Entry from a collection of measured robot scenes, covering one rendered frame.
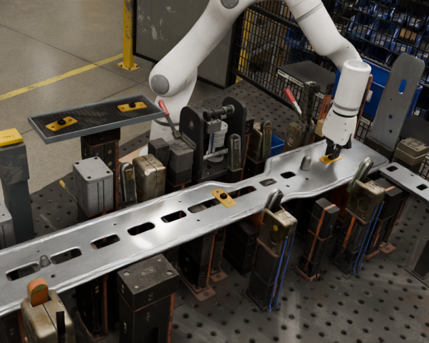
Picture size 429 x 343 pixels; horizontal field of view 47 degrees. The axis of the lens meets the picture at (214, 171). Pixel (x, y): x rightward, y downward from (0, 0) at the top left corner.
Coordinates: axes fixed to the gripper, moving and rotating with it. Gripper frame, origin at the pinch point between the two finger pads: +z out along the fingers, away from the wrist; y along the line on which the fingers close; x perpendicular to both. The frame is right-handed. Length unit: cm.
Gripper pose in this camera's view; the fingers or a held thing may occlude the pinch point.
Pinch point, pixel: (332, 151)
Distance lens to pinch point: 172.0
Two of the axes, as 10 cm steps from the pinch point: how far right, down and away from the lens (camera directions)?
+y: 5.9, 5.1, -6.3
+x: 8.0, -2.6, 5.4
